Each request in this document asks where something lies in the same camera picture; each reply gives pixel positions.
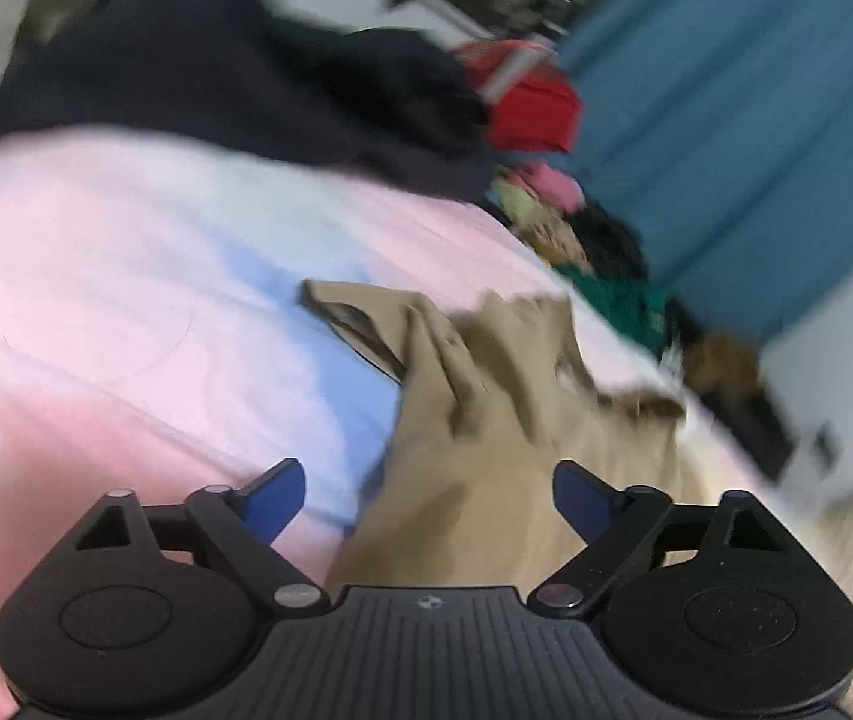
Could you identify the dark navy cloth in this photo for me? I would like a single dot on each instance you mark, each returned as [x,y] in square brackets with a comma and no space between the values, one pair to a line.
[231,82]

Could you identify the black cloth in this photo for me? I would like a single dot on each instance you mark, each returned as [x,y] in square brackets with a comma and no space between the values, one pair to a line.
[610,236]

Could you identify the red cloth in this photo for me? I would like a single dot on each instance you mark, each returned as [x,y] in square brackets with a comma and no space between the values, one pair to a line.
[535,109]

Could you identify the pink cloth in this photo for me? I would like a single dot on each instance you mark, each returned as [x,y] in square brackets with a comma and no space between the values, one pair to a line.
[550,184]

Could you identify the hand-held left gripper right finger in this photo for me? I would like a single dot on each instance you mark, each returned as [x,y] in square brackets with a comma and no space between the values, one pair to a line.
[581,498]

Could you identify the brown cloth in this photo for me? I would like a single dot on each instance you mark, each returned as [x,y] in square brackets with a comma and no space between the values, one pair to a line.
[726,364]

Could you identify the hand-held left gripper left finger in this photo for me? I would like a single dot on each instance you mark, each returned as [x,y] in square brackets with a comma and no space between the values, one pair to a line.
[276,496]

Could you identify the blue curtain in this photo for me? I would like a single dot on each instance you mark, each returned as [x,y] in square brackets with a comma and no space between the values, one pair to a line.
[734,120]

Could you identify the green cloth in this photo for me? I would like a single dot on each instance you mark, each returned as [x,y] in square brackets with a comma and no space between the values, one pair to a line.
[618,300]

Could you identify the khaki pants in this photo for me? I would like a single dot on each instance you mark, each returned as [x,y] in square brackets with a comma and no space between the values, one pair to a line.
[501,420]

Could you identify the pink and blue bed sheet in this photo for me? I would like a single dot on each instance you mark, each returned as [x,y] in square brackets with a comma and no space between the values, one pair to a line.
[134,300]

